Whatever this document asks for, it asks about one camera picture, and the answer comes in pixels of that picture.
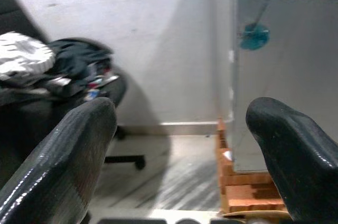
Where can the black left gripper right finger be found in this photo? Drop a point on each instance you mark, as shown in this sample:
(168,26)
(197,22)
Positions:
(298,160)

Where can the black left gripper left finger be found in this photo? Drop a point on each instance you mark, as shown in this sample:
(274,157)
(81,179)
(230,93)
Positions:
(58,171)

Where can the white fridge door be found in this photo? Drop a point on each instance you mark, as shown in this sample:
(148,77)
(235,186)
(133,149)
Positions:
(290,76)

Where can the brown cardboard sheet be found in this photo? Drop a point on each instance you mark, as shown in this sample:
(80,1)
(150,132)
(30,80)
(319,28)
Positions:
(251,214)

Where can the dark clothes pile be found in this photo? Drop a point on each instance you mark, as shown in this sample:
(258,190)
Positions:
(76,60)

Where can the white black patterned cloth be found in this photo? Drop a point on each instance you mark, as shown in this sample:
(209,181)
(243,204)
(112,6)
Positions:
(21,55)

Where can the teal round sticker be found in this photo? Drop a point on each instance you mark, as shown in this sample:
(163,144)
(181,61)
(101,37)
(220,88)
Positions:
(254,37)

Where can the black office chair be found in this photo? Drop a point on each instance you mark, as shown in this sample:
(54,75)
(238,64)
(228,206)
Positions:
(16,12)

